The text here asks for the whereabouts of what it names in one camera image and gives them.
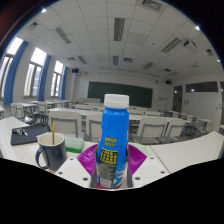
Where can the dark high wall window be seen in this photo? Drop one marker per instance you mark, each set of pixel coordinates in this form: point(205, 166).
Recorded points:
point(201, 87)

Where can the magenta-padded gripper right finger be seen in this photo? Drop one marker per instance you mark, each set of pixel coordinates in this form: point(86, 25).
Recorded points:
point(136, 160)

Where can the large classroom window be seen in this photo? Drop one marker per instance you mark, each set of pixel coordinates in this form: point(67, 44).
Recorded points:
point(5, 71)

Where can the group of ceiling lights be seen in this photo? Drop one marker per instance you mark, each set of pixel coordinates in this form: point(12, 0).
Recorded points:
point(119, 29)

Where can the thin wooden stick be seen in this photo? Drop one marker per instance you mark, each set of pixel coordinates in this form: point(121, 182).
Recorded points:
point(53, 131)

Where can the dark blue mug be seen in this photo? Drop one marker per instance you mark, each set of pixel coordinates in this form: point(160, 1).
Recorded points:
point(55, 155)

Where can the group of classroom desks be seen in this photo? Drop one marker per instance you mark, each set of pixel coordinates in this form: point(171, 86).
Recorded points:
point(66, 110)

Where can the green chalkboard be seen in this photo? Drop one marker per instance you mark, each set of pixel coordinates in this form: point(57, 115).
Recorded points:
point(120, 94)

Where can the black wall speaker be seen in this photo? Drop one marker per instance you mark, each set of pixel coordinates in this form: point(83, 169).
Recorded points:
point(75, 70)
point(168, 82)

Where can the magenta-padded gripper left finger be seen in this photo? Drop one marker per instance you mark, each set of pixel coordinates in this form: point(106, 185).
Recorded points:
point(87, 160)

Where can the dark door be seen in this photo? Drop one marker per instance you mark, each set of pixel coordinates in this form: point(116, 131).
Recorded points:
point(177, 98)

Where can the black flat pad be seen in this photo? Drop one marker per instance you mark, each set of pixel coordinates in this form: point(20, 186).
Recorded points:
point(33, 135)

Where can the bunch of keys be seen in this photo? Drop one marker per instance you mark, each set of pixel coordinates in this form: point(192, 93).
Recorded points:
point(19, 131)

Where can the group of classroom chairs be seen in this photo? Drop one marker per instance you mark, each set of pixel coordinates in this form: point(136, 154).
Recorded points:
point(66, 121)

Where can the large blue curtain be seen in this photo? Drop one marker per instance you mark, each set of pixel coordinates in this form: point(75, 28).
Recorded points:
point(13, 73)

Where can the blue white-capped drink bottle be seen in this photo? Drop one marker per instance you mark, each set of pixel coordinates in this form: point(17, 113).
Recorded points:
point(113, 133)

